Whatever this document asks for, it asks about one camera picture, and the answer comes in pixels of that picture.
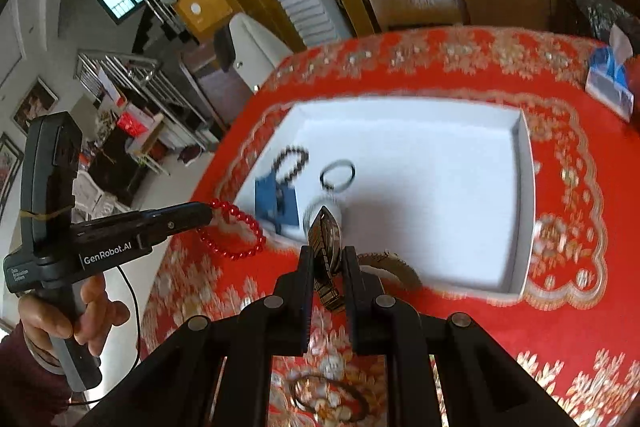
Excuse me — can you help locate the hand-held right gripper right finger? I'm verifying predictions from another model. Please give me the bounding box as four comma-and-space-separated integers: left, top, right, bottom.
342, 247, 566, 427

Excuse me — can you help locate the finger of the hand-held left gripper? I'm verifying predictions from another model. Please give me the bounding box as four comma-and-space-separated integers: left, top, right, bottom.
137, 202, 216, 248

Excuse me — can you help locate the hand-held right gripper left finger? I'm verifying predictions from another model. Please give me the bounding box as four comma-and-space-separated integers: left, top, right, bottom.
75, 244, 318, 427

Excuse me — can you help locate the gold metal band watch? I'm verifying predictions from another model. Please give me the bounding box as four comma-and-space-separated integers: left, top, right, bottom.
307, 204, 348, 313

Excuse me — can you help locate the red bead bracelet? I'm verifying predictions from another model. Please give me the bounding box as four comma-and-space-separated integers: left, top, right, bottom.
196, 199, 266, 262

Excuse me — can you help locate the white cardboard box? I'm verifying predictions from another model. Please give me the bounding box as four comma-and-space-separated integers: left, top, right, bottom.
232, 97, 536, 300

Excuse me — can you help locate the person's left forearm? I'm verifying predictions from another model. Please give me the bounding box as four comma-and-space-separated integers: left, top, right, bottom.
0, 322, 76, 427

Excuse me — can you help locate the person's left hand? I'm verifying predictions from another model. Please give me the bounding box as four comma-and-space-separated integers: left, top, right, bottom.
19, 274, 128, 365

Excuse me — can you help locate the framed picture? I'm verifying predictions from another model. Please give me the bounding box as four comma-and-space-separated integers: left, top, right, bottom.
11, 77, 58, 135
0, 132, 26, 218

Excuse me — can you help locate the black bangle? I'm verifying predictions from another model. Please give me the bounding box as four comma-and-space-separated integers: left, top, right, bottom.
320, 160, 357, 192

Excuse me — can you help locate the metal rack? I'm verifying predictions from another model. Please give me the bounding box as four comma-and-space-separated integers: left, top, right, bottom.
75, 49, 221, 152

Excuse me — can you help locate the white appliance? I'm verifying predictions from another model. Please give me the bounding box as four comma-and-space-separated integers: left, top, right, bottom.
227, 13, 293, 95

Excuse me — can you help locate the blue tissue pack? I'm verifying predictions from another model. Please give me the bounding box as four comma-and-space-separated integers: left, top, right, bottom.
585, 27, 636, 122

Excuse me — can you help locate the dark speckled cloth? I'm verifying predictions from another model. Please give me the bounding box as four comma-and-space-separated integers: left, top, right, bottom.
567, 0, 640, 45

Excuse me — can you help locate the brown woven bracelet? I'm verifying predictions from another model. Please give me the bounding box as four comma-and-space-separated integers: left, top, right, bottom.
357, 252, 423, 290

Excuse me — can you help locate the black cord bracelet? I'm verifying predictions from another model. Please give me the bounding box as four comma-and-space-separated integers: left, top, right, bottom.
290, 372, 371, 423

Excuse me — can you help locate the black bead bracelet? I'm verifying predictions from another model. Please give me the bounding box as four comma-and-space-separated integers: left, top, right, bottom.
272, 147, 310, 185

